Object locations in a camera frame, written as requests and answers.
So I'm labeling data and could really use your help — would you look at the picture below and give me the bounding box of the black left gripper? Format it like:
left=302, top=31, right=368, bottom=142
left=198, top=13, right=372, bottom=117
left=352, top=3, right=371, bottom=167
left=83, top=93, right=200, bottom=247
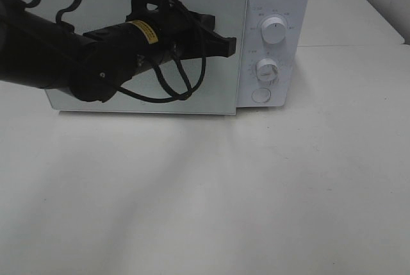
left=124, top=0, right=237, bottom=62

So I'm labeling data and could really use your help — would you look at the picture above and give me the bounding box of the white microwave door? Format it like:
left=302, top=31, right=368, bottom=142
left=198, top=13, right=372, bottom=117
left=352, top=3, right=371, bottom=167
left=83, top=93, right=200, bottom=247
left=23, top=0, right=247, bottom=115

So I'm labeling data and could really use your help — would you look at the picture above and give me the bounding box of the white microwave knob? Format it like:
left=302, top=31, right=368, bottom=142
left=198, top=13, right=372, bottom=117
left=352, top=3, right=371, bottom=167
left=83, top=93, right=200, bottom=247
left=260, top=15, right=288, bottom=44
left=256, top=58, right=278, bottom=82

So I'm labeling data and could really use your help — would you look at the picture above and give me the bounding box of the round door release button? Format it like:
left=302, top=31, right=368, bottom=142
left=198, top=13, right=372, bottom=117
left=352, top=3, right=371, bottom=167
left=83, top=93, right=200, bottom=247
left=251, top=88, right=271, bottom=104

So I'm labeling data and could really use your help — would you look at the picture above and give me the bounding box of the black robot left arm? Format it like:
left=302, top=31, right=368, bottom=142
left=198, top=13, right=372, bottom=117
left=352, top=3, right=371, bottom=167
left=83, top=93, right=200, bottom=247
left=1, top=0, right=236, bottom=103

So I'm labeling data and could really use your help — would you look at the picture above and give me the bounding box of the white microwave oven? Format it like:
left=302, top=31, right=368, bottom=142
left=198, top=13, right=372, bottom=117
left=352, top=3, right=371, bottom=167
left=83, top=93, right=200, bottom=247
left=22, top=0, right=308, bottom=110

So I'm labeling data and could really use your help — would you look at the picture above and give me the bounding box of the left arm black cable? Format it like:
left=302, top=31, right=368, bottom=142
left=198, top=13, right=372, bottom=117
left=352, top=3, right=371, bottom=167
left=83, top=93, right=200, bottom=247
left=26, top=0, right=209, bottom=103

